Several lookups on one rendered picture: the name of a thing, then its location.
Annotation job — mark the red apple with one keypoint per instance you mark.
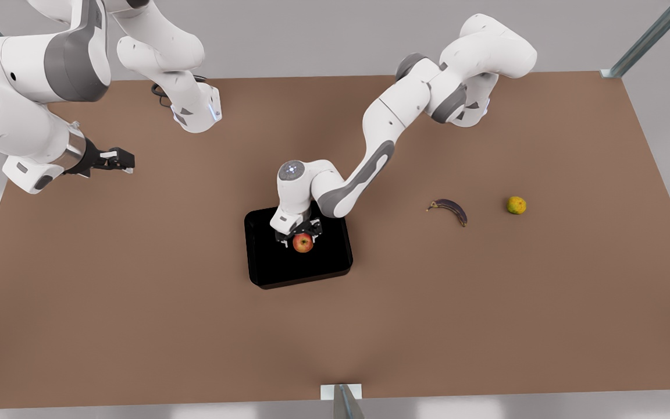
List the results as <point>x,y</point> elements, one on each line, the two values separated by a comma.
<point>303,243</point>

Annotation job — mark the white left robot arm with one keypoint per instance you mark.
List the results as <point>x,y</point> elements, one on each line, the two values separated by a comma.
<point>381,134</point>

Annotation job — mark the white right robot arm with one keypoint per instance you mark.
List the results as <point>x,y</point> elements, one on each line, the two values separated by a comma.
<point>15,75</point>

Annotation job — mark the black square tray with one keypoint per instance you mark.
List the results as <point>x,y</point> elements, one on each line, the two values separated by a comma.
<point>297,269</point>

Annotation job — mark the dark overripe banana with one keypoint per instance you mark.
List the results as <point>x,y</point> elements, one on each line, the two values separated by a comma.
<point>452,208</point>

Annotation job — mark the yellow-green orange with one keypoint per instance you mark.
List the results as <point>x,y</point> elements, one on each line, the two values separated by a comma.
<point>516,205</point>

